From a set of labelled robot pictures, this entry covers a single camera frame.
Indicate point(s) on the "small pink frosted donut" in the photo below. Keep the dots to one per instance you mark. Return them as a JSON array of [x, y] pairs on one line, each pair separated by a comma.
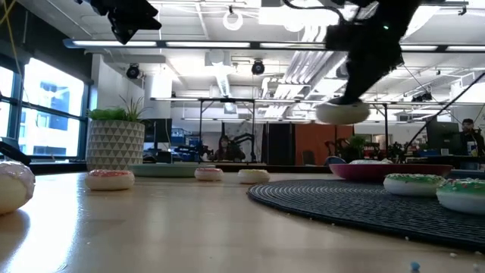
[[208, 174]]

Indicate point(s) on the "teal plate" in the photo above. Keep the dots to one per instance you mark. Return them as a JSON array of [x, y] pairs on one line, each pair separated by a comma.
[[166, 170]]

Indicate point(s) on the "green plant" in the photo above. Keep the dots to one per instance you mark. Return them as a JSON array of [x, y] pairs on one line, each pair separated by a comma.
[[117, 112]]

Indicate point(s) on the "small blue bead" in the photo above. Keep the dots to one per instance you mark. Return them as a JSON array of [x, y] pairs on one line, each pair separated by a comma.
[[415, 266]]

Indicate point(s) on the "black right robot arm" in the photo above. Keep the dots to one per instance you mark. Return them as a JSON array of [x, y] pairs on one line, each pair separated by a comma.
[[394, 11]]

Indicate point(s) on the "white frosted donut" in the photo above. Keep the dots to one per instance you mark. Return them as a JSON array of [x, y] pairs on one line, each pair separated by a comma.
[[342, 113]]

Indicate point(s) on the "green sprinkled donut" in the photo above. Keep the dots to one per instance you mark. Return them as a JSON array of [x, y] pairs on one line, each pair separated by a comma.
[[463, 196], [413, 185]]

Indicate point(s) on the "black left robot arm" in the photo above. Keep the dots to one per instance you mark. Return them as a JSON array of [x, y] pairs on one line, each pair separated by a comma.
[[113, 4]]

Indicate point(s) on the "round dark blue placemat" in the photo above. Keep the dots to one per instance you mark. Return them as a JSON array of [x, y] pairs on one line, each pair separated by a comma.
[[360, 206]]

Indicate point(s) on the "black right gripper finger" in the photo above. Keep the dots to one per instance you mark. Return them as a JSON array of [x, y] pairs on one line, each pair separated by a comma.
[[350, 89], [373, 81]]

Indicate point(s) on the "pink plate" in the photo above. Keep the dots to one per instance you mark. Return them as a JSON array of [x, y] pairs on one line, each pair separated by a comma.
[[382, 170]]

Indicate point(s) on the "black computer monitor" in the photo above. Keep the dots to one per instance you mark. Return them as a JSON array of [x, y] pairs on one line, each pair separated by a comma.
[[441, 134]]

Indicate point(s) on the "person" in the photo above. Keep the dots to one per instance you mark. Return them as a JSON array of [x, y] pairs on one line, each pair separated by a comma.
[[227, 149], [471, 138]]

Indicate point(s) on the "black diagonal frame strut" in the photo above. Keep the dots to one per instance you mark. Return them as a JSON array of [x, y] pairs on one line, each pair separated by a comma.
[[443, 108]]

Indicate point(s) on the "white donut with sprinkles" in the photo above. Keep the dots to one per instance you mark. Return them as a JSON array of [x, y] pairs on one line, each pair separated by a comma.
[[369, 162]]

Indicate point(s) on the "pink sprinkled donut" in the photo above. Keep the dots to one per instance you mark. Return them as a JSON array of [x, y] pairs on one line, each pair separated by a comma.
[[110, 180]]

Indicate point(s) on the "white triangle-patterned planter pot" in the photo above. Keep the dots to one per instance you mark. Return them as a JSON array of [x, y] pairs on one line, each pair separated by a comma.
[[115, 145]]

